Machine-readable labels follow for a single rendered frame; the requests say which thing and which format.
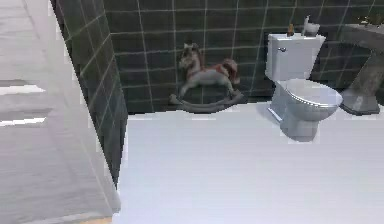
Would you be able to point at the grey pedestal sink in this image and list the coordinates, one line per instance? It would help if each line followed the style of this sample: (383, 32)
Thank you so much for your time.
(366, 76)

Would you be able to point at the small brown bottle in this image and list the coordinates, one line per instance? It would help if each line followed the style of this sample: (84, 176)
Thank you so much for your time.
(290, 30)

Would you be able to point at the white toilet brush holder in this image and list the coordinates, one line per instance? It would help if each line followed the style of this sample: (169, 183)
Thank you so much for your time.
(310, 28)

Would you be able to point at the grey rocking horse toy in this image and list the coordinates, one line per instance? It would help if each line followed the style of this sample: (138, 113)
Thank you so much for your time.
(206, 77)

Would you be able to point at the white toilet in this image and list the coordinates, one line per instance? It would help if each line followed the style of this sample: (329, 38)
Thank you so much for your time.
(296, 86)

